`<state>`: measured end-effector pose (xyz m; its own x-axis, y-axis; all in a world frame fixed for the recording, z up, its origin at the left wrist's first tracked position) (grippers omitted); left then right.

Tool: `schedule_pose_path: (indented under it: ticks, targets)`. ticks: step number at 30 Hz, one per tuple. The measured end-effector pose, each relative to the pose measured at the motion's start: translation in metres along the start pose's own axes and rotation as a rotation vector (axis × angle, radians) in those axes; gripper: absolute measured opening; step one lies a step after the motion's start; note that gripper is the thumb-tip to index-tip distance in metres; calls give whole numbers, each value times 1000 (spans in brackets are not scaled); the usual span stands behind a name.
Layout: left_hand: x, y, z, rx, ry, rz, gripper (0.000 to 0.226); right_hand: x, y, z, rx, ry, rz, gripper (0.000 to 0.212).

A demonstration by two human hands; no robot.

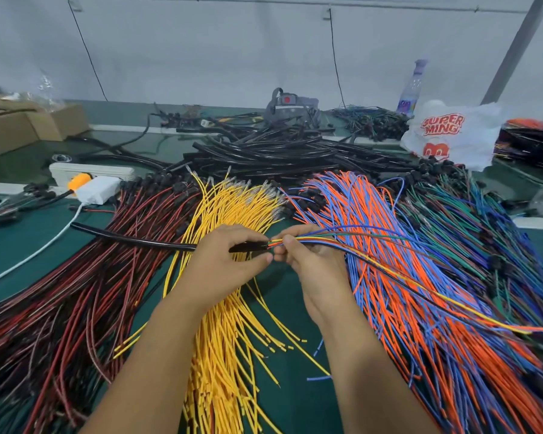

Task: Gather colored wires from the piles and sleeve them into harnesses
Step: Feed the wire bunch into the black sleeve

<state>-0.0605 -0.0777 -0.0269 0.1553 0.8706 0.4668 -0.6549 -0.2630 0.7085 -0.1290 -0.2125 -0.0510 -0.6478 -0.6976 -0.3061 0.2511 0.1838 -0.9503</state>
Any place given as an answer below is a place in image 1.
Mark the small cardboard box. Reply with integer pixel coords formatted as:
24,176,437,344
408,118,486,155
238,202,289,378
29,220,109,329
25,104,90,142

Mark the person's left hand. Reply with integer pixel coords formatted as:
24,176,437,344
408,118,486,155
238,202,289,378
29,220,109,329
172,223,275,315

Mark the orange plug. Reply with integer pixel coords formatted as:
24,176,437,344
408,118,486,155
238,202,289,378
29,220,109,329
68,173,93,193

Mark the thin black wall cable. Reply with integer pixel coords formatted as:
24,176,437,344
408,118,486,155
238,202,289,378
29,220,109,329
67,0,109,102
328,8,347,109

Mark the pile of red black wires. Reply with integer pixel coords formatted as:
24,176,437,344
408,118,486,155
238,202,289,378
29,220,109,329
0,174,204,434

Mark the white power adapter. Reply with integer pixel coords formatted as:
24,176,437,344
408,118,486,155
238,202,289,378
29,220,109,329
76,176,123,206

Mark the grey device with red button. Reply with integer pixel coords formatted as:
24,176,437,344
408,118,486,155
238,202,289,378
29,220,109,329
265,88,320,127

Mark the clear plastic bottle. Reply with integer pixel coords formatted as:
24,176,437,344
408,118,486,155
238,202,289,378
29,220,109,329
397,59,429,117

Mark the white printed plastic bag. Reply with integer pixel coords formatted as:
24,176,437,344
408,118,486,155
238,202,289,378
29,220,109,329
400,100,504,172

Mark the white cable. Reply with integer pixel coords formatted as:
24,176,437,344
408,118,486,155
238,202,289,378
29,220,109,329
0,203,84,292

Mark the pile of black tubes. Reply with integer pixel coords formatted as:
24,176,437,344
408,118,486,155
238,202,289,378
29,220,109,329
65,122,435,182

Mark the pile of yellow wires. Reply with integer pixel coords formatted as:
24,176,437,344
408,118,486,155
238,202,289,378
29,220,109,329
113,169,332,434

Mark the pile of green blue wires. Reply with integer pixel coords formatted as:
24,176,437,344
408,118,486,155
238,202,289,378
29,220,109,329
389,169,543,339

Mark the person's right forearm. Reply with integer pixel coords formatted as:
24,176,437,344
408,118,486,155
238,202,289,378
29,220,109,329
319,297,440,434

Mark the large cardboard box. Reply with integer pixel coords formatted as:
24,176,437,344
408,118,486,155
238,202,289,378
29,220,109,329
0,95,40,157

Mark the small bunch of dark wires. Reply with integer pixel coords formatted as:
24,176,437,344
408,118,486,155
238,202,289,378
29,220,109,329
0,182,58,227

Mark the grey metal pole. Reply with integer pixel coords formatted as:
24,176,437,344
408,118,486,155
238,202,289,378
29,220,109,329
481,0,543,105

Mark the pile of orange black wires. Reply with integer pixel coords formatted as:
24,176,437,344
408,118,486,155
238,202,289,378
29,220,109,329
494,118,543,170

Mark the white power strip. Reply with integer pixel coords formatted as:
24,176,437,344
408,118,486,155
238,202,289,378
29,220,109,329
49,162,136,188

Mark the person's left forearm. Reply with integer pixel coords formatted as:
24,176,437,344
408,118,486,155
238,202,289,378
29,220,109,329
79,285,210,434

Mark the mixed colour wire bundle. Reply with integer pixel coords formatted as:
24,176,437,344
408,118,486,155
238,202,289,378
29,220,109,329
268,226,543,336

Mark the long black sleeve tube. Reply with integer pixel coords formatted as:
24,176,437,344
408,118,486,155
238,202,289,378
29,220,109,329
70,222,270,254

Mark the person's right hand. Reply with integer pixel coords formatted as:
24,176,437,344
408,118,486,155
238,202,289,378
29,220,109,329
271,223,359,329

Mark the pile of dark thin wires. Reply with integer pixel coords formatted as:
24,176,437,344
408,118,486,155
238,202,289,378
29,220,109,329
329,105,410,142

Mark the clear plastic wrap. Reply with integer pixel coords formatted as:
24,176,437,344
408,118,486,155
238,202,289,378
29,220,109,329
2,70,67,112

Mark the pile of orange blue wires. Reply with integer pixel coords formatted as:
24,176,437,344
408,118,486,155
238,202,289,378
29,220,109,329
283,171,543,434

